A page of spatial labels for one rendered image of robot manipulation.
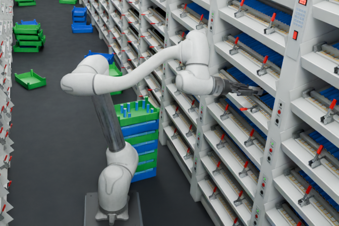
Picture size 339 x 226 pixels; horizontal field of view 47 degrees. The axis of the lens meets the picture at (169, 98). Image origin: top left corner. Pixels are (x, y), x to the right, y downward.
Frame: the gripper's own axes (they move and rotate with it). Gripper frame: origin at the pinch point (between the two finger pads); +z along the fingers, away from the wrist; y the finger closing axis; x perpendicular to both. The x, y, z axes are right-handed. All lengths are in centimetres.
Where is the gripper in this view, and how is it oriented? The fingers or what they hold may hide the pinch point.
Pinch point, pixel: (255, 90)
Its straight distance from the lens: 189.6
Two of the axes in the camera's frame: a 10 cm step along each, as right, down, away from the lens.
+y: 3.3, 4.4, -8.3
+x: 2.6, -8.9, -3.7
